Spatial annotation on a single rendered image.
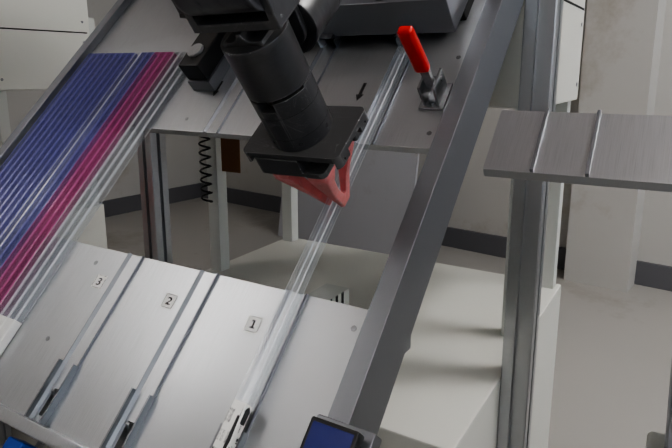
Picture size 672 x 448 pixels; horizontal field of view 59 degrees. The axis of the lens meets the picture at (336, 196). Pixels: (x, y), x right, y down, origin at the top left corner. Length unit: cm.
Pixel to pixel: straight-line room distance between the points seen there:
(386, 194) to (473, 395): 253
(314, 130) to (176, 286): 24
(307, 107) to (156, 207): 78
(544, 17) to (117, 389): 65
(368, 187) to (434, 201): 284
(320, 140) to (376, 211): 287
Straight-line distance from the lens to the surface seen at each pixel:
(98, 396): 65
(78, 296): 73
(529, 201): 84
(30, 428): 66
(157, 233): 125
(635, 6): 308
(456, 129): 60
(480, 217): 357
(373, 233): 340
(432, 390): 88
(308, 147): 51
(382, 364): 52
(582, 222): 319
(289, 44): 47
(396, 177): 330
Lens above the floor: 106
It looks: 12 degrees down
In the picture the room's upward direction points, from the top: straight up
